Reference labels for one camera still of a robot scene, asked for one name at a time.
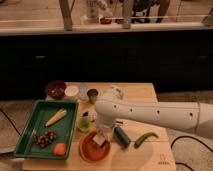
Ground tan black whiteboard eraser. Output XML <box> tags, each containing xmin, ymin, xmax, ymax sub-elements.
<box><xmin>93</xmin><ymin>135</ymin><xmax>106</xmax><ymax>146</ymax></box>

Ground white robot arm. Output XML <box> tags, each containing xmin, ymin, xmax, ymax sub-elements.
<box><xmin>95</xmin><ymin>86</ymin><xmax>213</xmax><ymax>139</ymax></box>

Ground red plastic bowl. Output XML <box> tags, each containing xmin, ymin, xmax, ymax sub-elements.
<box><xmin>79</xmin><ymin>130</ymin><xmax>111</xmax><ymax>163</ymax></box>

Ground white small bowl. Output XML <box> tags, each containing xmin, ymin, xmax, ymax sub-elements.
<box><xmin>65</xmin><ymin>86</ymin><xmax>79</xmax><ymax>100</ymax></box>

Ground dark maroon bowl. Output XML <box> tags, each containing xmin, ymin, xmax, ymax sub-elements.
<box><xmin>45</xmin><ymin>80</ymin><xmax>66</xmax><ymax>100</ymax></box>

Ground small green cup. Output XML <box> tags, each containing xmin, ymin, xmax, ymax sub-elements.
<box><xmin>77</xmin><ymin>116</ymin><xmax>91</xmax><ymax>132</ymax></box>

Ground green toy pepper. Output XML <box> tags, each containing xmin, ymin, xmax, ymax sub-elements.
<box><xmin>134</xmin><ymin>132</ymin><xmax>159</xmax><ymax>149</ymax></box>

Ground metal cup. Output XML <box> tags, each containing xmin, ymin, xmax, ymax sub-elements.
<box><xmin>87</xmin><ymin>89</ymin><xmax>98</xmax><ymax>104</ymax></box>

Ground clear plastic bottle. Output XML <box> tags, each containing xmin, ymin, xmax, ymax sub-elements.
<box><xmin>79</xmin><ymin>83</ymin><xmax>88</xmax><ymax>101</ymax></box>

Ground yellow toy corn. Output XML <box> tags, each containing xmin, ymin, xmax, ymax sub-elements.
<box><xmin>45</xmin><ymin>109</ymin><xmax>67</xmax><ymax>127</ymax></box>

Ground orange toy block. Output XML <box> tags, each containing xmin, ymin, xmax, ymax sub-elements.
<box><xmin>53</xmin><ymin>143</ymin><xmax>67</xmax><ymax>156</ymax></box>

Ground green plastic tray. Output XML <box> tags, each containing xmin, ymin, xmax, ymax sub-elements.
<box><xmin>14</xmin><ymin>100</ymin><xmax>78</xmax><ymax>160</ymax></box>

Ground dark toy grapes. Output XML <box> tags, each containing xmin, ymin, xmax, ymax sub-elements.
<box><xmin>34</xmin><ymin>131</ymin><xmax>57</xmax><ymax>148</ymax></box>

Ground red object on shelf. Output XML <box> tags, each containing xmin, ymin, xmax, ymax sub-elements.
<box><xmin>100</xmin><ymin>17</ymin><xmax>123</xmax><ymax>24</ymax></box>

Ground white bottle on shelf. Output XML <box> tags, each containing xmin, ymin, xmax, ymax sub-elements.
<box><xmin>86</xmin><ymin>0</ymin><xmax>99</xmax><ymax>23</ymax></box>

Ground black cable right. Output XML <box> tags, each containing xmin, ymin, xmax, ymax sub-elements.
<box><xmin>170</xmin><ymin>134</ymin><xmax>213</xmax><ymax>171</ymax></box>

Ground black cable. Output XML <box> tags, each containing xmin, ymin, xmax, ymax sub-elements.
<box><xmin>0</xmin><ymin>108</ymin><xmax>23</xmax><ymax>137</ymax></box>
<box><xmin>170</xmin><ymin>134</ymin><xmax>213</xmax><ymax>171</ymax></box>

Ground black cable left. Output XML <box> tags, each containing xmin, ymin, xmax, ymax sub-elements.
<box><xmin>0</xmin><ymin>108</ymin><xmax>23</xmax><ymax>137</ymax></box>

